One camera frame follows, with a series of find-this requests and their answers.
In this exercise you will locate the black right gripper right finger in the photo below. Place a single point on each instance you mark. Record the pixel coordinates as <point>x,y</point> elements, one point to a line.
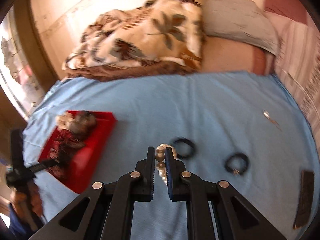
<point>215,210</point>

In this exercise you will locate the light blue towel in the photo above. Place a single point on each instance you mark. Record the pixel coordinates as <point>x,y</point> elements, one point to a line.
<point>247,129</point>

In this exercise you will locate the pink bed sheet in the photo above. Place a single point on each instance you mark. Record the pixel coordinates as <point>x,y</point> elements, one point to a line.
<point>224,55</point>

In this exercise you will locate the person's left hand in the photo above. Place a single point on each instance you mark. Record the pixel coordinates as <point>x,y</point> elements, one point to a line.
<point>19,198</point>

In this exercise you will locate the stained glass window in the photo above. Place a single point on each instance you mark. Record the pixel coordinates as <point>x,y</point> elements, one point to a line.
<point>17,79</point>

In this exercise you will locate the striped floral pillow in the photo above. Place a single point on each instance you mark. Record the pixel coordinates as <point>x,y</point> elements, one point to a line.
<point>297,66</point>

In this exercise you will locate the white patterned scrunchie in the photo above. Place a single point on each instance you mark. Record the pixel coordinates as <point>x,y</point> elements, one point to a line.
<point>64,121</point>

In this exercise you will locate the red tray box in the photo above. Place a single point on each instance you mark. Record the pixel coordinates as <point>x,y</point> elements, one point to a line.
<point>83,163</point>

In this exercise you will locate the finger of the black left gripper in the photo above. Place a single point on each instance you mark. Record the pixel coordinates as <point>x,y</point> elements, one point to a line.
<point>44,165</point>

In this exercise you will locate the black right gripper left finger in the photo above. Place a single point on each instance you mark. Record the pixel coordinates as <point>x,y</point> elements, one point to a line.
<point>105,211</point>

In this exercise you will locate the red polka dot scrunchie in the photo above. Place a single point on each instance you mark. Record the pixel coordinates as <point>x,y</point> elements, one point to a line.
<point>65,146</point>

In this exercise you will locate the floral leaf quilt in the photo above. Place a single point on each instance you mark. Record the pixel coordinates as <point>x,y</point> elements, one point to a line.
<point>160,38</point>

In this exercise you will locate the grey pillow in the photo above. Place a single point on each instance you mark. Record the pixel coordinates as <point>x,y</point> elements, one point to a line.
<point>240,20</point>

